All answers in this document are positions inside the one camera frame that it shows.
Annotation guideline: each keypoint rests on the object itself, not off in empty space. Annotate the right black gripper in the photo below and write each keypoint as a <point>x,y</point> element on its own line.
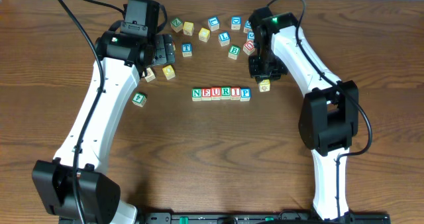
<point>267,70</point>

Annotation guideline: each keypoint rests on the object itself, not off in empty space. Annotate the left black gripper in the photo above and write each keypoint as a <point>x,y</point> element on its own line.
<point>164,49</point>

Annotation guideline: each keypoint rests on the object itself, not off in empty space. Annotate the yellow S block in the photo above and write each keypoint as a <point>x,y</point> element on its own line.
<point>264,86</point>

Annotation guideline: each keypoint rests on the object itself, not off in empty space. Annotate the blue P block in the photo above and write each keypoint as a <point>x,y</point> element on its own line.
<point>245,94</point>

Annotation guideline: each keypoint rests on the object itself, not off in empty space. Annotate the red I block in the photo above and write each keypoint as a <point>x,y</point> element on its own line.
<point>235,93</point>

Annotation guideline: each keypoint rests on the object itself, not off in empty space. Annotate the green R block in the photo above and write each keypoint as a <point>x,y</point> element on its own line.
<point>225,93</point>

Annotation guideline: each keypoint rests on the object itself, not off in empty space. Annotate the green N block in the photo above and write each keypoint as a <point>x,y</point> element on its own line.
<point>196,94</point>

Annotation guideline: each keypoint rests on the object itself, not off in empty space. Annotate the red u block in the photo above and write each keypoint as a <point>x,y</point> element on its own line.
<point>249,47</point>
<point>216,93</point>

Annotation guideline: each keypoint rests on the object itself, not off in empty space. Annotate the red E block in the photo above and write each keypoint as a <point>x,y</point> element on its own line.
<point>206,94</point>

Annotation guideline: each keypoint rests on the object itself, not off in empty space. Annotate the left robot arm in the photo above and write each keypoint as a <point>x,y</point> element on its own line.
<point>74,185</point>

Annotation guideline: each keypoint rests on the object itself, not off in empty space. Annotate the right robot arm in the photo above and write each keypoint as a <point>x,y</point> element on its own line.
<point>328,119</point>

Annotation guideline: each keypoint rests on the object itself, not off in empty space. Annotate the yellow block centre left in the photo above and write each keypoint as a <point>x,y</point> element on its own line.
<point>169,72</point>

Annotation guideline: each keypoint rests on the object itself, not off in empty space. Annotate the blue T block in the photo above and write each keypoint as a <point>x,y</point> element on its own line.
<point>186,50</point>

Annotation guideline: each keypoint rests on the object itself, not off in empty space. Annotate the red U block tilted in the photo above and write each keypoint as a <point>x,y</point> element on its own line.
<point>249,47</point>

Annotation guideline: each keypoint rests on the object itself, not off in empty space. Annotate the plain picture block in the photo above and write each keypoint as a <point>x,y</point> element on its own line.
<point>149,75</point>

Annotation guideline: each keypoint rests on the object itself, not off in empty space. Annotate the green Z block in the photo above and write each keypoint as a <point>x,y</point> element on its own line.
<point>177,24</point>

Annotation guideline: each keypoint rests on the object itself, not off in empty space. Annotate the yellow block top row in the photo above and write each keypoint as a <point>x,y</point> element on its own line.
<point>188,28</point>

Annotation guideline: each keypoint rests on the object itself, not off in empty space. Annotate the blue 5 block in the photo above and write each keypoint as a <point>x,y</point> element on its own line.
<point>250,36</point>

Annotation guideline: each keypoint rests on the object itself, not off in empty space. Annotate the green B block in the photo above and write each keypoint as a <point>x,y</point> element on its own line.
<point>234,52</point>

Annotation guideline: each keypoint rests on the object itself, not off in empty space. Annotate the yellow Q block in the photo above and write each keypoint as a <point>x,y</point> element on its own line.
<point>204,34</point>

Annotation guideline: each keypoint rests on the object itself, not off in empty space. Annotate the blue D block tilted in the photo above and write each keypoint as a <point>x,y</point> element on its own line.
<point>247,27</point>

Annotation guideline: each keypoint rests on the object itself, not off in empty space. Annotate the blue l block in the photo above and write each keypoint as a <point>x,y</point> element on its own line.
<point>213,23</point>
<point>224,38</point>

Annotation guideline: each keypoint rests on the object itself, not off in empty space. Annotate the green 4 block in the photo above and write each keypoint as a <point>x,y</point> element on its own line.
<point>139,99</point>

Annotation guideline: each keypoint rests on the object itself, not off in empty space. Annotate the blue L block top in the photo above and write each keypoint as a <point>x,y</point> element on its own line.
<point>213,23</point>

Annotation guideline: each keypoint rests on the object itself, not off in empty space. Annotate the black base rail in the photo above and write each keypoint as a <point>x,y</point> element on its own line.
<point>290,217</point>

